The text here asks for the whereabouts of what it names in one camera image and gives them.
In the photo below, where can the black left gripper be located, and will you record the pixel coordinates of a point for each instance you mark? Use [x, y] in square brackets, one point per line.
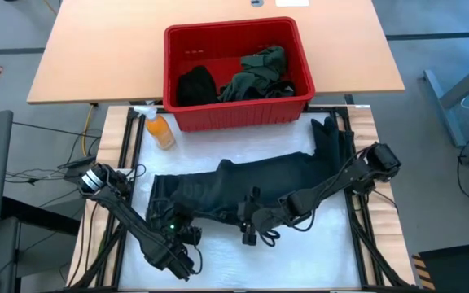
[175, 232]

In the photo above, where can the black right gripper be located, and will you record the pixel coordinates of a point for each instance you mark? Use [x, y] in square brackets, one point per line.
[251, 215]

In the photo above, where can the dark blue denim jeans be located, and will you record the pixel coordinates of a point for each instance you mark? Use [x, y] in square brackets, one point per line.
[267, 179]

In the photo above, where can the dark green pants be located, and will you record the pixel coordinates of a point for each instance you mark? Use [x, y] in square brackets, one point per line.
[259, 69]

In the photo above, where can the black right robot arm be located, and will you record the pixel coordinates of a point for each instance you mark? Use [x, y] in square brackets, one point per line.
[328, 187]

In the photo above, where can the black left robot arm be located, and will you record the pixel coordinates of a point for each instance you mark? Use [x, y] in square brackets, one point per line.
[128, 221]

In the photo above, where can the red plastic bin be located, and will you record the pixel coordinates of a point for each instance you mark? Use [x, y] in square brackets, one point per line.
[238, 116]

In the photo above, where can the orange spray bottle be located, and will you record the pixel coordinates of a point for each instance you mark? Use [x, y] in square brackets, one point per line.
[160, 130]

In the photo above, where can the black crumpled garment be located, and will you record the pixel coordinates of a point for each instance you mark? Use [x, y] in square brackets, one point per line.
[195, 87]

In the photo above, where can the light wooden desk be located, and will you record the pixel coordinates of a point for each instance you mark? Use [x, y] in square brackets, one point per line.
[96, 53]

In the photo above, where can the grey desk leg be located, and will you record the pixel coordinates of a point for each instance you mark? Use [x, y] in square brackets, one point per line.
[454, 93]

